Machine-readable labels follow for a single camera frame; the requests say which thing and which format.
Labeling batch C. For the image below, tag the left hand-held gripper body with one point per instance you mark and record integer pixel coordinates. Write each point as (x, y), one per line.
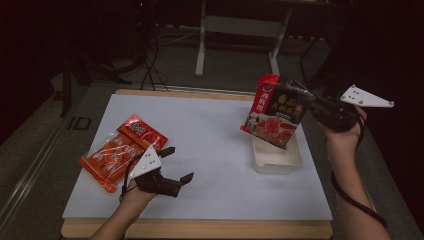
(145, 163)

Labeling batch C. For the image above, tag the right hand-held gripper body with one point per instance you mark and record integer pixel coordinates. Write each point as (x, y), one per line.
(340, 115)

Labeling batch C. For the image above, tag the small orange sauce packet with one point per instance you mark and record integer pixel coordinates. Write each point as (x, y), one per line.
(143, 131)

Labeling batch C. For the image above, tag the red and black soup packet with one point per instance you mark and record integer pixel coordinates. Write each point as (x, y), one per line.
(276, 113)

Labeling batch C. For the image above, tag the large clear orange packet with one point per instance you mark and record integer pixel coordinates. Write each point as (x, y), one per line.
(106, 160)

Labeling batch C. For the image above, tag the white plastic container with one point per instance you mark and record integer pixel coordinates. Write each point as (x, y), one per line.
(276, 160)

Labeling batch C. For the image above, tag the person's right hand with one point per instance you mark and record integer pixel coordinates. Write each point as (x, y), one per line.
(345, 140)

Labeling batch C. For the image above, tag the person's left hand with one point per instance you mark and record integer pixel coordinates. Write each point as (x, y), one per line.
(136, 196)

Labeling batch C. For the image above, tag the black metal stand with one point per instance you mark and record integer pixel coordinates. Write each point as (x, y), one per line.
(66, 86)
(328, 76)

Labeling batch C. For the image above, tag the white table sheet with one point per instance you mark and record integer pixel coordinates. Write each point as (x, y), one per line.
(206, 110)

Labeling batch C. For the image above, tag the white metal desk frame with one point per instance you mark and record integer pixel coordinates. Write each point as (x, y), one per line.
(241, 26)

